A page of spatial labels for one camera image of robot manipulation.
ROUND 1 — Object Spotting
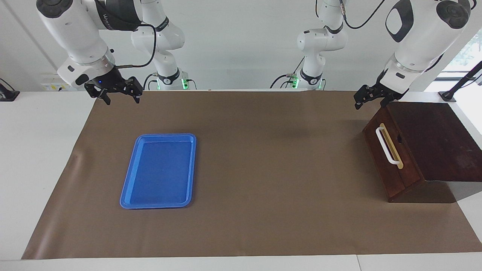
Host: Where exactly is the white drawer handle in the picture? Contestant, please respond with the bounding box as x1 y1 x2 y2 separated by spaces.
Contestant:
375 127 400 165

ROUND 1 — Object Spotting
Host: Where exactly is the wooden drawer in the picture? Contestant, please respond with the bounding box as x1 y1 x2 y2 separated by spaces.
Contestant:
363 105 424 189

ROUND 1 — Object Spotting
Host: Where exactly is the dark wooden drawer cabinet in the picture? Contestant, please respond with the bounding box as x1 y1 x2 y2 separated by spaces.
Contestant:
363 102 482 204

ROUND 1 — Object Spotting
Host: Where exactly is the blue plastic tray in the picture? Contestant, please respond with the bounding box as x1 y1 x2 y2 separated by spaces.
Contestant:
120 133 197 209

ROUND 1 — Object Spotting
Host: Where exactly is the window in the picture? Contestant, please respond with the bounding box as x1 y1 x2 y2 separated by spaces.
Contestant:
441 28 482 79

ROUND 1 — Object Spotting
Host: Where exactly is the brown table mat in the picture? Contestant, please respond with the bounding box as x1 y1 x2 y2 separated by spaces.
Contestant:
21 90 482 260

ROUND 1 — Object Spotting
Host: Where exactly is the black base cable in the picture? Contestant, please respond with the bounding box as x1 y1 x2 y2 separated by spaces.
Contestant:
270 56 305 89
143 73 159 91

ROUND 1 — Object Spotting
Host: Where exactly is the white wall socket box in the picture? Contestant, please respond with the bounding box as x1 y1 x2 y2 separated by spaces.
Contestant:
41 73 78 91

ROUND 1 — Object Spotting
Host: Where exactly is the black camera stand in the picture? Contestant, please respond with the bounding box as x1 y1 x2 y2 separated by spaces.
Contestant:
439 61 482 102

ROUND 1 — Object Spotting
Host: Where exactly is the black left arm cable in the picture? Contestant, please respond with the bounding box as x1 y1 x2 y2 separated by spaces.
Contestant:
339 0 386 30

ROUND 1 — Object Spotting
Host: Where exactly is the black clamp mount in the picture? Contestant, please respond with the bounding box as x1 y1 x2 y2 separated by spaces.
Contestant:
0 78 20 101

